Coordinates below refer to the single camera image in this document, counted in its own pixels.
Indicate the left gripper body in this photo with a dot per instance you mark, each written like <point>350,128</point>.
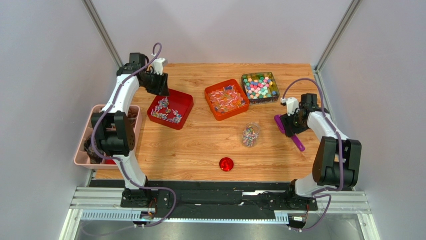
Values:
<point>148,80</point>

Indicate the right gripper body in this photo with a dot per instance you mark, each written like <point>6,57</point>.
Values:
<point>292,123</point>

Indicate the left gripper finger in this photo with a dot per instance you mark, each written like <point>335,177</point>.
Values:
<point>164,85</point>
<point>154,84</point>

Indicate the purple plastic scoop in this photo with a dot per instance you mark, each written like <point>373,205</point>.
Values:
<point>294,138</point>

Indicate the red tray of swirl lollipops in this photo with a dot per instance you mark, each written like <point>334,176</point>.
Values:
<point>171,111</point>

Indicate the clear plastic jar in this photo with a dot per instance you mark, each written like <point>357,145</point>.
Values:
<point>250,134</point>

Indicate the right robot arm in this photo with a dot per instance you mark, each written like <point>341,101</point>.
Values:
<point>337,163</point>

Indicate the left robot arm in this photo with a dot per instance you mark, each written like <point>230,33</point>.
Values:
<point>113,136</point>

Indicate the clear tray of colourful candies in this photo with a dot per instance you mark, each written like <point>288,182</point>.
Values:
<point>260,88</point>

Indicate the orange tray of lollipops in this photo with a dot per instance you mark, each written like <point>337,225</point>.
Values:
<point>226,99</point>

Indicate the red jar lid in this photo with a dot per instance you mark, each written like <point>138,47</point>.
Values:
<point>226,164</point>

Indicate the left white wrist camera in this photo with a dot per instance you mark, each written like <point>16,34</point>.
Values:
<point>159,64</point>

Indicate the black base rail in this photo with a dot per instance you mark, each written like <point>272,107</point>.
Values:
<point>218,200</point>

